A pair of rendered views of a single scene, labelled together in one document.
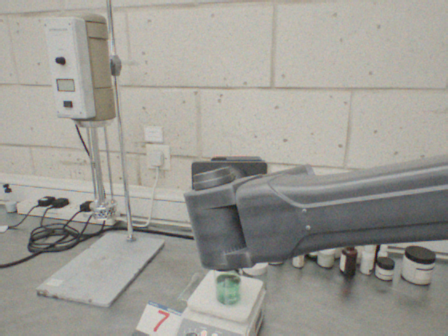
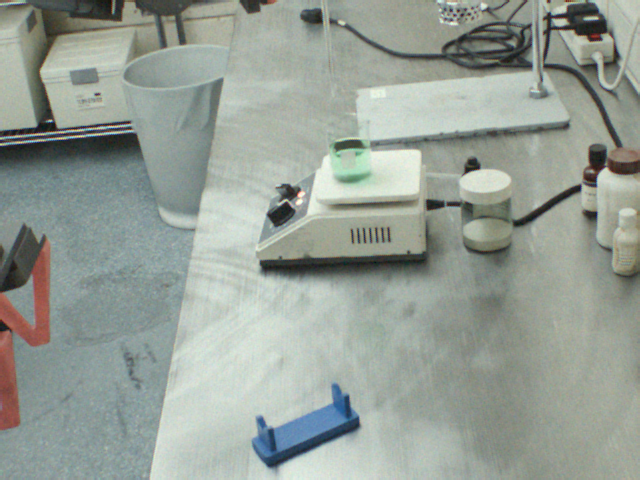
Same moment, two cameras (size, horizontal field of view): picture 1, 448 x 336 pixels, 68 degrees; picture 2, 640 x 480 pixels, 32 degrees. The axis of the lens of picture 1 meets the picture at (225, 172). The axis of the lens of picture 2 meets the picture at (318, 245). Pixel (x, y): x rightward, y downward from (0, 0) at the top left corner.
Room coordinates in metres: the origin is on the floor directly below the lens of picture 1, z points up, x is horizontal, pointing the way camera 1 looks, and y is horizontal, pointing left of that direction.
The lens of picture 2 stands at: (0.24, -1.15, 1.41)
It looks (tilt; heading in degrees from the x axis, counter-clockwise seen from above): 29 degrees down; 78
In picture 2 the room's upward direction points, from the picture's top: 7 degrees counter-clockwise
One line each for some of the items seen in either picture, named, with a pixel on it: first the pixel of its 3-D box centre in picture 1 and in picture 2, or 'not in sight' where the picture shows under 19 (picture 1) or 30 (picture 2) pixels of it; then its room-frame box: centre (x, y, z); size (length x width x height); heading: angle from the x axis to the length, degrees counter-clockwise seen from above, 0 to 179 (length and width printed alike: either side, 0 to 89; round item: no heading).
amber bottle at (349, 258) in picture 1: (349, 254); not in sight; (0.75, -0.32, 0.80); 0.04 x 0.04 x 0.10
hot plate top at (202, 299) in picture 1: (226, 293); (369, 176); (0.55, 0.00, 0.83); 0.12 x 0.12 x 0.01; 69
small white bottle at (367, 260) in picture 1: (367, 258); not in sight; (0.75, -0.36, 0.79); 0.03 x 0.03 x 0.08
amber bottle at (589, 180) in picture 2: not in sight; (596, 179); (0.81, -0.06, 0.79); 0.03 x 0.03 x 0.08
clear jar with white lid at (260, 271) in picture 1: (254, 276); (486, 211); (0.67, -0.07, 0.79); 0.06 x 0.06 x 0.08
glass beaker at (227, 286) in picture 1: (226, 282); (348, 148); (0.53, 0.00, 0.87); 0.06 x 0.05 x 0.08; 98
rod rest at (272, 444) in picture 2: not in sight; (304, 420); (0.37, -0.33, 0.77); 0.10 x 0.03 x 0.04; 14
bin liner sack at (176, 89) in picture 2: not in sight; (195, 137); (0.52, 1.67, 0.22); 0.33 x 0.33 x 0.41
